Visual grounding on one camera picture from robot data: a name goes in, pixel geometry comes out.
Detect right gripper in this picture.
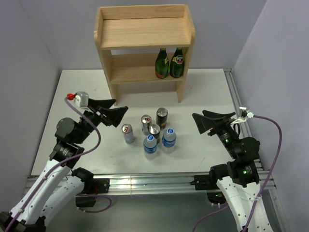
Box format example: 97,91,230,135
192,109,239,158

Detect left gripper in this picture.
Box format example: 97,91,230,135
75,98,128,144

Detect water bottle blue label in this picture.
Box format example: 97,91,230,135
143,134,158,160
162,128,177,154

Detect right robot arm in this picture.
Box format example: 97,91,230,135
192,107,273,232

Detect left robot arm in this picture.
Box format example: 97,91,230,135
0,99,128,232

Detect wooden two-tier shelf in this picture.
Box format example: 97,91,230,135
94,4,196,102

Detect silver can front left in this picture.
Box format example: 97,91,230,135
121,123,135,144

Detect silver can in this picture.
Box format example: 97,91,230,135
141,115,152,136
121,123,135,144

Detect silver can middle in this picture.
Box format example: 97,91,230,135
141,115,152,136

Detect black can rear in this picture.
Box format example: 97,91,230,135
156,107,168,130

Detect black can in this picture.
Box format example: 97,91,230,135
156,107,168,130
148,124,161,144

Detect black can front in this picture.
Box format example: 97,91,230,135
148,124,161,144

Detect green glass bottle right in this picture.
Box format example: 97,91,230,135
169,47,184,78

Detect green glass bottle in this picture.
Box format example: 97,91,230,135
155,48,169,79
169,47,184,78

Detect green glass bottle left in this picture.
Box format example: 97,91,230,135
155,48,169,79

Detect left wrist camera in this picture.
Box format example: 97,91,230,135
67,91,89,108

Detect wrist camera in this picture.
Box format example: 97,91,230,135
232,106,254,124
67,91,89,108

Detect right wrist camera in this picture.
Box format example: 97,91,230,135
232,106,254,124

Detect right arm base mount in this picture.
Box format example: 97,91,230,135
190,174,226,204

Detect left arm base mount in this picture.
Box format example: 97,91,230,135
72,168,110,209

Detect aluminium front rail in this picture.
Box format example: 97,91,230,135
23,173,277,198

